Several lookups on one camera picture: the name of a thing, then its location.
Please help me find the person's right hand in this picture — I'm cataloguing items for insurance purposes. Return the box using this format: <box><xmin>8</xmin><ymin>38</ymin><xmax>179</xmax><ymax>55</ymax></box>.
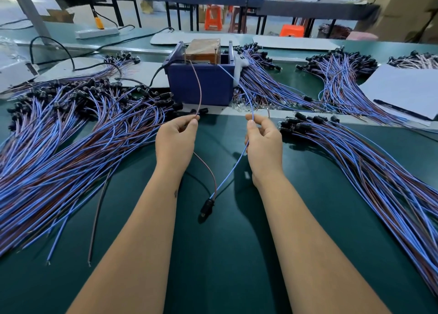
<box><xmin>245</xmin><ymin>113</ymin><xmax>285</xmax><ymax>188</ymax></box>

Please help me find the person's left hand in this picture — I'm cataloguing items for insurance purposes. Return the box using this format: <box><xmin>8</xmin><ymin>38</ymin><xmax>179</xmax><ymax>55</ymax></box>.
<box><xmin>155</xmin><ymin>114</ymin><xmax>201</xmax><ymax>178</ymax></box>

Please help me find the blue plastic tester box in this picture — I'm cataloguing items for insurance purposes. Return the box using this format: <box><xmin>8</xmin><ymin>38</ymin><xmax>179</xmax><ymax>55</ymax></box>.
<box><xmin>164</xmin><ymin>40</ymin><xmax>237</xmax><ymax>106</ymax></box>

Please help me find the blue brown plug cable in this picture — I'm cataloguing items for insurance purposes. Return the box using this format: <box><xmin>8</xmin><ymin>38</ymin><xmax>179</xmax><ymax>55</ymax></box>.
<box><xmin>186</xmin><ymin>59</ymin><xmax>271</xmax><ymax>224</ymax></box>

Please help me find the pile of wired lamps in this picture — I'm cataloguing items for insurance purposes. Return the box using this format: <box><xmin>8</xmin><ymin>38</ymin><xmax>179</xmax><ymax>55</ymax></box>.
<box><xmin>278</xmin><ymin>112</ymin><xmax>438</xmax><ymax>298</ymax></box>
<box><xmin>0</xmin><ymin>78</ymin><xmax>209</xmax><ymax>265</ymax></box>

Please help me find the person's left forearm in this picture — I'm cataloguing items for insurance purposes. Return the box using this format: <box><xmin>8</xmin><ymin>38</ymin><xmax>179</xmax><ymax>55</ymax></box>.
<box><xmin>66</xmin><ymin>167</ymin><xmax>184</xmax><ymax>314</ymax></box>

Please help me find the person's right forearm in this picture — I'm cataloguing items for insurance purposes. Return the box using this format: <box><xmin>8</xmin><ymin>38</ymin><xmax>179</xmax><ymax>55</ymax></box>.
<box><xmin>253</xmin><ymin>174</ymin><xmax>391</xmax><ymax>314</ymax></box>

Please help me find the white power strip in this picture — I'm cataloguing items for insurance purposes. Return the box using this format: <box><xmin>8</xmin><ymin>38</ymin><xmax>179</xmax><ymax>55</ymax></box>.
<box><xmin>75</xmin><ymin>25</ymin><xmax>120</xmax><ymax>39</ymax></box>

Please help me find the white flat mat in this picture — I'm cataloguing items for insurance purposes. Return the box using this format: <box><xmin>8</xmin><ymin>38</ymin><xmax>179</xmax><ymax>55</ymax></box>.
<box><xmin>253</xmin><ymin>35</ymin><xmax>341</xmax><ymax>51</ymax></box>
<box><xmin>151</xmin><ymin>31</ymin><xmax>250</xmax><ymax>48</ymax></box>
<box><xmin>37</xmin><ymin>56</ymin><xmax>171</xmax><ymax>89</ymax></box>

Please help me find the brown cardboard block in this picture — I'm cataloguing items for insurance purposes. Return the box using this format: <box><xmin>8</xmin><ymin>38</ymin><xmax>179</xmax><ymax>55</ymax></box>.
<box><xmin>185</xmin><ymin>38</ymin><xmax>222</xmax><ymax>65</ymax></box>

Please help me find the orange plastic stool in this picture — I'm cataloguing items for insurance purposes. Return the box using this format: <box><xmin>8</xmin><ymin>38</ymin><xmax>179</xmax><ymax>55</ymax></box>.
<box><xmin>280</xmin><ymin>24</ymin><xmax>306</xmax><ymax>38</ymax></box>
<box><xmin>204</xmin><ymin>5</ymin><xmax>224</xmax><ymax>32</ymax></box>

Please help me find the black pen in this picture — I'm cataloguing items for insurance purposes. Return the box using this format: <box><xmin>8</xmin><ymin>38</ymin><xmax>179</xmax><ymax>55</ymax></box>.
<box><xmin>374</xmin><ymin>98</ymin><xmax>433</xmax><ymax>122</ymax></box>

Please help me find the pink plastic stool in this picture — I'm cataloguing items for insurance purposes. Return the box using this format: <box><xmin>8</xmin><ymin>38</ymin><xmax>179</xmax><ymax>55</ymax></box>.
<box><xmin>347</xmin><ymin>30</ymin><xmax>379</xmax><ymax>42</ymax></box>

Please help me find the white paper sheet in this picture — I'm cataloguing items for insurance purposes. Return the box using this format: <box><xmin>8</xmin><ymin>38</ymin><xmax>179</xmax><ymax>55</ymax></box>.
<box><xmin>359</xmin><ymin>63</ymin><xmax>438</xmax><ymax>121</ymax></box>

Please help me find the open cardboard box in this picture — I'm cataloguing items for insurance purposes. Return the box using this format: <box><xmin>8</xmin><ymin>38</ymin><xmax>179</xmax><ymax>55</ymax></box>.
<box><xmin>44</xmin><ymin>9</ymin><xmax>76</xmax><ymax>24</ymax></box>

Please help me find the white plastic device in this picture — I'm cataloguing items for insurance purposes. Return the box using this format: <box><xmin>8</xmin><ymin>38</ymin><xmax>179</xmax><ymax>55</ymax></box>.
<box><xmin>0</xmin><ymin>60</ymin><xmax>38</xmax><ymax>92</ymax></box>

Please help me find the grey metal pole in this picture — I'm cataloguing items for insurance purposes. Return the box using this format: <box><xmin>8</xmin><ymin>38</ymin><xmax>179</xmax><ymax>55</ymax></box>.
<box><xmin>7</xmin><ymin>0</ymin><xmax>52</xmax><ymax>41</ymax></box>

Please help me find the stack of large cardboard boxes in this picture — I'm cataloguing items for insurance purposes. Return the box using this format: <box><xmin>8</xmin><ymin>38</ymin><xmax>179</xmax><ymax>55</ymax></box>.
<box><xmin>366</xmin><ymin>0</ymin><xmax>438</xmax><ymax>43</ymax></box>

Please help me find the loose grey wire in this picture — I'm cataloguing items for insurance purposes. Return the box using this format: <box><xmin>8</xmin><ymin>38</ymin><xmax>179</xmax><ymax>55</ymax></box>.
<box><xmin>88</xmin><ymin>177</ymin><xmax>114</xmax><ymax>267</ymax></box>

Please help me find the black power cable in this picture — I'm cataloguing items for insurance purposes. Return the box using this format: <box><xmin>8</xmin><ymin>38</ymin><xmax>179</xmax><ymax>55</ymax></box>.
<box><xmin>29</xmin><ymin>26</ymin><xmax>175</xmax><ymax>72</ymax></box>

